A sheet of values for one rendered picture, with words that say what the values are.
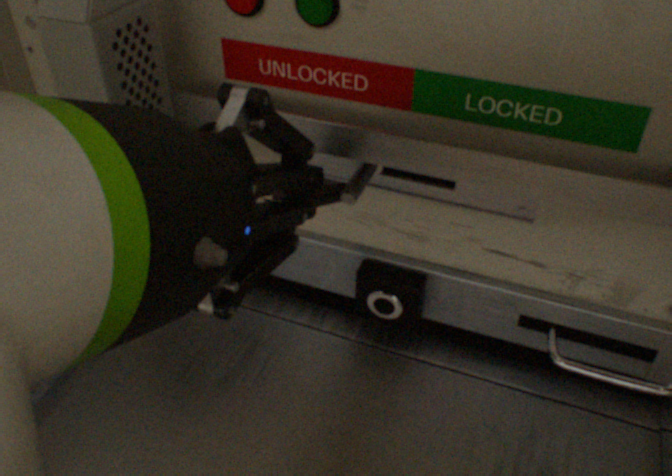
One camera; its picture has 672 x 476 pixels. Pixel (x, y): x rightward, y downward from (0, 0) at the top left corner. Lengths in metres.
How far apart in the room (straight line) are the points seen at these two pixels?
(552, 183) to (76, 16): 0.33
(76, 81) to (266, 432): 0.30
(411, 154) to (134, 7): 0.22
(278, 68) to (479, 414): 0.33
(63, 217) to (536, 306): 0.43
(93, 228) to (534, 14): 0.32
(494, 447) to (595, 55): 0.30
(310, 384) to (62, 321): 0.40
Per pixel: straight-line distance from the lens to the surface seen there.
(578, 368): 0.53
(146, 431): 0.55
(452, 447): 0.53
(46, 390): 0.60
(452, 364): 0.58
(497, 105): 0.46
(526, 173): 0.43
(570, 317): 0.55
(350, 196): 0.46
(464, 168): 0.44
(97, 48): 0.44
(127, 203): 0.19
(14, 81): 0.60
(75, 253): 0.17
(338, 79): 0.48
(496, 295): 0.54
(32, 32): 0.58
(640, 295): 0.54
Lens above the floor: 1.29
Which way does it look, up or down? 38 degrees down
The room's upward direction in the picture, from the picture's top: straight up
